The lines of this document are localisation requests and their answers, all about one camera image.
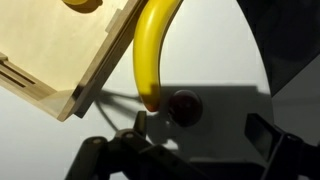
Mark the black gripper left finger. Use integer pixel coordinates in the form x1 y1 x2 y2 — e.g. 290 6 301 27
114 110 158 154

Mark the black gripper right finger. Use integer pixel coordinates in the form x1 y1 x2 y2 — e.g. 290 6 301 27
244 113 303 180

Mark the dark red round fruit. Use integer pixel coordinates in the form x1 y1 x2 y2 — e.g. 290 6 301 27
167 89 204 128

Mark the light wooden tray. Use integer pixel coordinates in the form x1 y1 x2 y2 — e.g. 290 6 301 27
0 0 148 123

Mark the round yellow fruit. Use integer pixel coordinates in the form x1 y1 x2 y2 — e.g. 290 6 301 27
62 0 91 6

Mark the yellow banana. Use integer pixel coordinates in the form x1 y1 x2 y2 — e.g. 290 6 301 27
132 0 184 113

